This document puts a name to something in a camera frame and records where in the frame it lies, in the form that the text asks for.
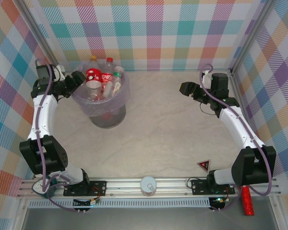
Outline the clear bottle orange cap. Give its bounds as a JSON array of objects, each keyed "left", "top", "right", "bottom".
[{"left": 85, "top": 55, "right": 103, "bottom": 83}]

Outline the short clear bottle red label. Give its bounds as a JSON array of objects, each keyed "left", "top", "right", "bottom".
[{"left": 85, "top": 80, "right": 103, "bottom": 99}]

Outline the slim clear bottle red label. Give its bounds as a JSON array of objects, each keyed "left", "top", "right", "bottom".
[{"left": 101, "top": 57, "right": 116, "bottom": 82}]

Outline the small bottle green cap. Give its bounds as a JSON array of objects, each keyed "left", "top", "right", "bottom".
[{"left": 111, "top": 66, "right": 125, "bottom": 97}]

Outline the bin with purple bag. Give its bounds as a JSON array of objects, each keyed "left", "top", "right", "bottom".
[{"left": 71, "top": 63, "right": 132, "bottom": 129}]

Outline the red black triangle sign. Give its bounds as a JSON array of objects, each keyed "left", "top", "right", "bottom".
[{"left": 197, "top": 159, "right": 211, "bottom": 173}]

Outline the green alarm clock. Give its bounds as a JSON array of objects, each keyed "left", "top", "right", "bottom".
[{"left": 31, "top": 177, "right": 57, "bottom": 199}]

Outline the silver tin can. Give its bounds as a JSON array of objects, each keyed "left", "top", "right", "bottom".
[{"left": 140, "top": 176, "right": 158, "bottom": 197}]

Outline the small black controller board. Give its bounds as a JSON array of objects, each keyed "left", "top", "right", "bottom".
[
  {"left": 72, "top": 197, "right": 102, "bottom": 208},
  {"left": 209, "top": 196, "right": 228, "bottom": 212}
]

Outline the red glitter microphone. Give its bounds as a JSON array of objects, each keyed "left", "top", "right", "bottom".
[{"left": 241, "top": 186, "right": 255, "bottom": 216}]

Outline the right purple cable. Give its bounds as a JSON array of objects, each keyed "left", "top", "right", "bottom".
[{"left": 200, "top": 63, "right": 273, "bottom": 213}]

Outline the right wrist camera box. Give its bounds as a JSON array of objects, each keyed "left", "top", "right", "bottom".
[{"left": 201, "top": 70, "right": 212, "bottom": 89}]

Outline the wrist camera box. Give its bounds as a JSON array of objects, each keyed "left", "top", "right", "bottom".
[
  {"left": 201, "top": 70, "right": 212, "bottom": 89},
  {"left": 53, "top": 64, "right": 66, "bottom": 81}
]

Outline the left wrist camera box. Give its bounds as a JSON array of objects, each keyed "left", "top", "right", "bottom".
[{"left": 53, "top": 64, "right": 66, "bottom": 81}]

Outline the aluminium frame post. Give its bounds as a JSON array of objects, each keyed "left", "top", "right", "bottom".
[
  {"left": 18, "top": 0, "right": 65, "bottom": 72},
  {"left": 228, "top": 0, "right": 276, "bottom": 75}
]

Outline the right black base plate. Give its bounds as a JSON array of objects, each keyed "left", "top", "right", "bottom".
[{"left": 191, "top": 178, "right": 236, "bottom": 196}]

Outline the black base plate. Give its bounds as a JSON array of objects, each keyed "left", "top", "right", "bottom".
[
  {"left": 191, "top": 178, "right": 236, "bottom": 196},
  {"left": 63, "top": 180, "right": 108, "bottom": 197}
]

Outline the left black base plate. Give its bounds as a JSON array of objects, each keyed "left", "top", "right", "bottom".
[{"left": 63, "top": 180, "right": 108, "bottom": 197}]

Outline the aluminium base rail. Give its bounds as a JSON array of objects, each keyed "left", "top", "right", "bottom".
[{"left": 16, "top": 176, "right": 281, "bottom": 199}]

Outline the white slotted cable duct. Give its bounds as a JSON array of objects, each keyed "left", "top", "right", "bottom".
[{"left": 28, "top": 197, "right": 211, "bottom": 209}]

